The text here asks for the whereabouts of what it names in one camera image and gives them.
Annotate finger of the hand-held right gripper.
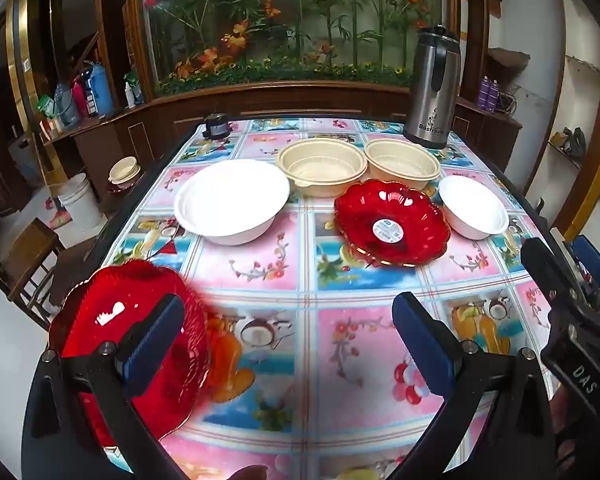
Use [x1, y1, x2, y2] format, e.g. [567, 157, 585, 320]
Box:
[562, 234, 600, 306]
[520, 237, 588, 321]

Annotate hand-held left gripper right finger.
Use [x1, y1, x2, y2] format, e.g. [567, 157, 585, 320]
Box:
[391, 290, 571, 480]

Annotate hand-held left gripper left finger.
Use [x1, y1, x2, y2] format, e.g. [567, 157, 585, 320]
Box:
[22, 292, 201, 480]

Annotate small white bowl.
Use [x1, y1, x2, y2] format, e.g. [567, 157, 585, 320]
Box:
[438, 175, 510, 241]

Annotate red plate with sticker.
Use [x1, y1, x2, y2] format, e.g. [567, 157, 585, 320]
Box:
[334, 179, 451, 267]

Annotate large white bowl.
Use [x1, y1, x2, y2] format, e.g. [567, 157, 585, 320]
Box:
[174, 160, 291, 247]

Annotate beige plastic bowl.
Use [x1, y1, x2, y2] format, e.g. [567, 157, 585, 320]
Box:
[276, 138, 368, 198]
[364, 138, 442, 192]

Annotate cream stacked bowls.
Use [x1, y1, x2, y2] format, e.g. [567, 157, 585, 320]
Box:
[107, 156, 142, 186]

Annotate person's right hand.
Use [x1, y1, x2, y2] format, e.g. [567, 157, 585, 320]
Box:
[550, 390, 588, 476]

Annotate low wooden stool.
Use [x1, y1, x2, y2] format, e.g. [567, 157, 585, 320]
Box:
[50, 237, 113, 311]

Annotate dark shoe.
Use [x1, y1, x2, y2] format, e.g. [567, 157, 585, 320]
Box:
[560, 127, 588, 158]

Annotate printed fruit tablecloth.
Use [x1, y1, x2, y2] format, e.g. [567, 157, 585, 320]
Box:
[92, 117, 571, 480]

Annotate wooden chair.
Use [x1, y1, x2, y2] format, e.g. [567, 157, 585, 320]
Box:
[0, 217, 68, 331]

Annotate red basin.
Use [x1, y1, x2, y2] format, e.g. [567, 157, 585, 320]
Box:
[105, 180, 141, 196]

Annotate white bucket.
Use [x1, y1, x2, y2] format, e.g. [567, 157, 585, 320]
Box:
[57, 174, 103, 233]

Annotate stainless steel thermos jug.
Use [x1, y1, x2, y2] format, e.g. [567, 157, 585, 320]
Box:
[404, 25, 463, 150]

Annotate small black device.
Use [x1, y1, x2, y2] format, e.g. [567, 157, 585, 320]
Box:
[202, 112, 233, 141]

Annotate clear blue water bottle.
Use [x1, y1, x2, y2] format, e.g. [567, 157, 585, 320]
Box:
[54, 82, 80, 128]

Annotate red thermos flask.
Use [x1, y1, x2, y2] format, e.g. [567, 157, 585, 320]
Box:
[71, 77, 90, 118]

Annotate blue thermos flask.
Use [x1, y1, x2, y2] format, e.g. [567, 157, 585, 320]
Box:
[87, 62, 115, 117]

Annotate dark wooden cabinet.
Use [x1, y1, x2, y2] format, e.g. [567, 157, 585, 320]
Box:
[45, 0, 523, 211]

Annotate artificial flower glass display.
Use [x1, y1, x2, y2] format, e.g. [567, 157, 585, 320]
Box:
[142, 0, 453, 96]

